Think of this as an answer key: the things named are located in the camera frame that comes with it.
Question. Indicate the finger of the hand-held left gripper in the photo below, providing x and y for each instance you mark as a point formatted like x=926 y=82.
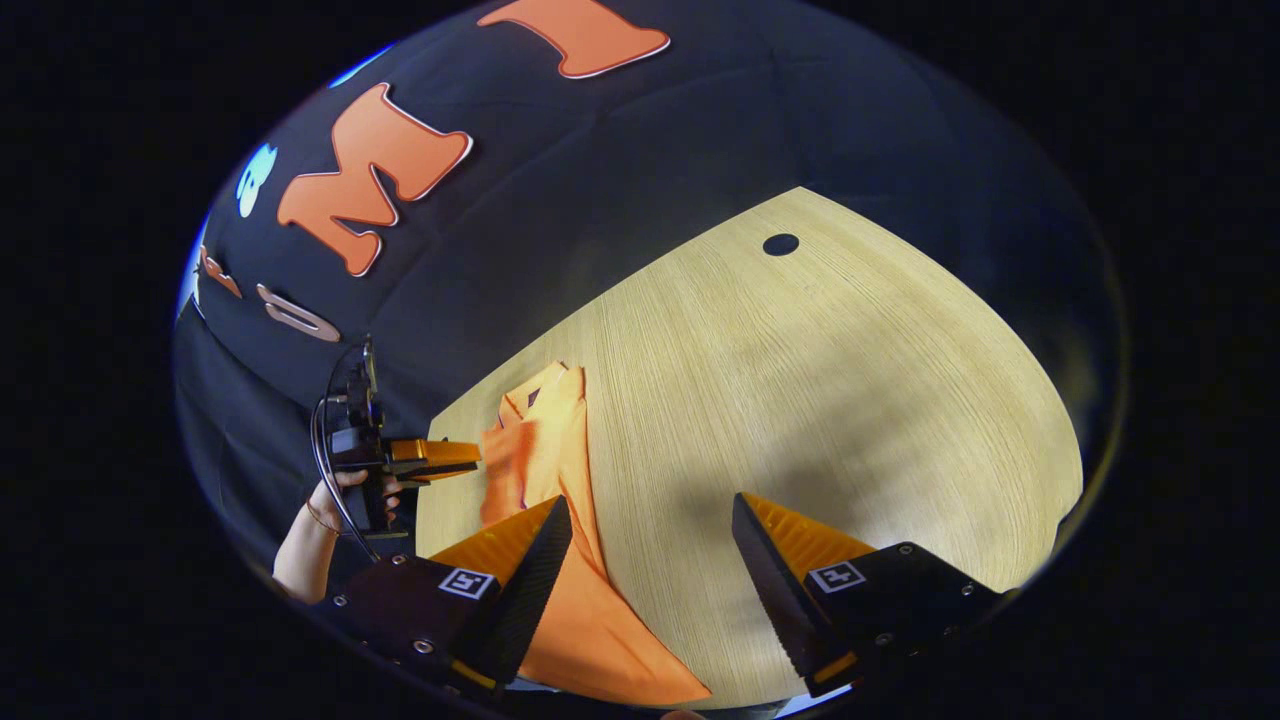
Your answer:
x=435 y=458

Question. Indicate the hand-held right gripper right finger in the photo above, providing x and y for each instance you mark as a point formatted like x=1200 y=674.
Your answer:
x=780 y=590

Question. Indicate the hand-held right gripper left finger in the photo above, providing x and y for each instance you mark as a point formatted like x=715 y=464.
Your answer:
x=530 y=590

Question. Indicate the orange T-shirt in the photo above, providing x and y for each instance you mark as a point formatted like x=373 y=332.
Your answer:
x=590 y=620

